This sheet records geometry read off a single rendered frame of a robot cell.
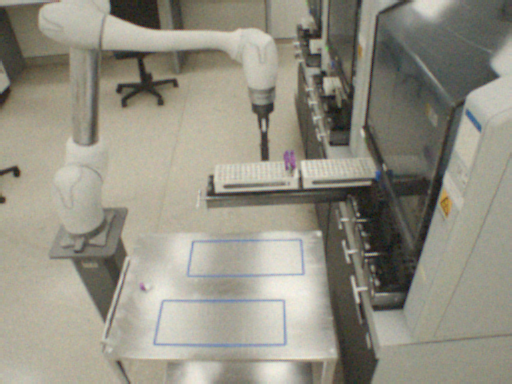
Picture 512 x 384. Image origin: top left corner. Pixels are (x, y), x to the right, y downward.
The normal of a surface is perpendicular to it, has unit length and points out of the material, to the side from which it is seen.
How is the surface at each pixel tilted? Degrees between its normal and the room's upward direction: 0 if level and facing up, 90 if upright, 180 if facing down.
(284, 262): 0
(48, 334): 0
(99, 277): 90
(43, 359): 0
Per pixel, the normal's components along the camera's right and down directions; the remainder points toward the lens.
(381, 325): -0.04, -0.77
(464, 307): 0.03, 0.64
